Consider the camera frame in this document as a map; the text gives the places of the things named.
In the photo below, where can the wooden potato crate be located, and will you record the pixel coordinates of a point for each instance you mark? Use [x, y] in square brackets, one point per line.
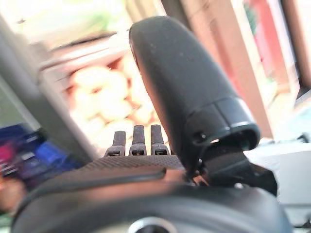
[80, 54]

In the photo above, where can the napa cabbage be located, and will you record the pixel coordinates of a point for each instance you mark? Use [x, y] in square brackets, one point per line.
[73, 17]

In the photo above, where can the wooden carrot crate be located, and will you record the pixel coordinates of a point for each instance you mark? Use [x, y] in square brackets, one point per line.
[290, 36]

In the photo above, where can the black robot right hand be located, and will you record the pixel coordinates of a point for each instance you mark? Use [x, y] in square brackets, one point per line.
[182, 85]

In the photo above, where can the blue plastic shopping basket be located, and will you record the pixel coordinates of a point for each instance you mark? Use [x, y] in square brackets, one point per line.
[48, 150]

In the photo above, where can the wooden display stand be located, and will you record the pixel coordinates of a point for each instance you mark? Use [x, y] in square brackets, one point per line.
[24, 80]

